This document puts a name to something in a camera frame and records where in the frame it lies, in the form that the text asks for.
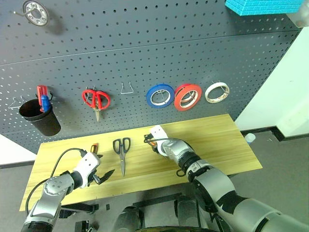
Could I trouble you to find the silver metal ring roll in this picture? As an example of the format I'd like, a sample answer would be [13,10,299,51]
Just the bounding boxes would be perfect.
[22,0,50,27]

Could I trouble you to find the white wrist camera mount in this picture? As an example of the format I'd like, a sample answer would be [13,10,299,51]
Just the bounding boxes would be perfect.
[149,125,168,142]
[76,152,102,189]

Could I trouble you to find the small white plastic bottle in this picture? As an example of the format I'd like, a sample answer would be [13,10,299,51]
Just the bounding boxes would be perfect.
[244,133,256,145]

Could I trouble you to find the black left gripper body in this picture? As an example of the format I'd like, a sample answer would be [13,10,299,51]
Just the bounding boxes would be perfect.
[87,169,102,186]

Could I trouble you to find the blue tape roll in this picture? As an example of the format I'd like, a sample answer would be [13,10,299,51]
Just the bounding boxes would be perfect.
[146,84,175,109]

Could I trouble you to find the red tape roll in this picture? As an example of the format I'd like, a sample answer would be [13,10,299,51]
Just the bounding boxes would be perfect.
[174,83,203,112]

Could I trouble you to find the silver wire double hook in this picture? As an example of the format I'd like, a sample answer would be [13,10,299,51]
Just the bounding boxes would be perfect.
[120,82,134,94]
[8,96,27,110]

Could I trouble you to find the black metal table frame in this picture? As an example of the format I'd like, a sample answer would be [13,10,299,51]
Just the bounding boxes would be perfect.
[59,192,184,217]

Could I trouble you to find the dark grey metal pegboard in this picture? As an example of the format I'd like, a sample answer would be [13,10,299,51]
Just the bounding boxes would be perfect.
[0,0,302,154]

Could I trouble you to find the white tape roll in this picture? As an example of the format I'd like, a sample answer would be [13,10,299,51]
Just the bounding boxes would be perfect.
[205,82,230,104]

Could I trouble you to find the blue foam block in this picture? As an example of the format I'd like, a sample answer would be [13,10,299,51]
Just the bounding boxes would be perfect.
[225,0,304,17]

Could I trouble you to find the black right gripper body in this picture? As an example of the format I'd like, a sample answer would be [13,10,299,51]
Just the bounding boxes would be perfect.
[150,139,161,154]

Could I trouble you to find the black handled scissors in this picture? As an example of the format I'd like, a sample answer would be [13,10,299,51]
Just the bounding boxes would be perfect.
[112,137,131,178]

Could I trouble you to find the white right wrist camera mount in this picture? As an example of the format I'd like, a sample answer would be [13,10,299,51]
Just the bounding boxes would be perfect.
[149,125,168,142]

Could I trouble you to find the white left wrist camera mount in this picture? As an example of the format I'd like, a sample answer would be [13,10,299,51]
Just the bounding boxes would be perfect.
[76,152,102,189]

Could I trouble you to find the red handled scissors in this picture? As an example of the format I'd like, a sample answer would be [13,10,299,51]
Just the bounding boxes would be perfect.
[81,88,112,123]

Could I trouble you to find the translucent plastic container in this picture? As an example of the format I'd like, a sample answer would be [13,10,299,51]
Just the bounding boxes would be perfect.
[286,0,309,29]

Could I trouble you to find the silver single peg hook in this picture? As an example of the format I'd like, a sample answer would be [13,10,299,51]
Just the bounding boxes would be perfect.
[13,4,32,17]

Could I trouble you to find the black cup holder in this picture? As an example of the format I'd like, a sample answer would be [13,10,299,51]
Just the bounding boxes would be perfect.
[18,99,61,137]

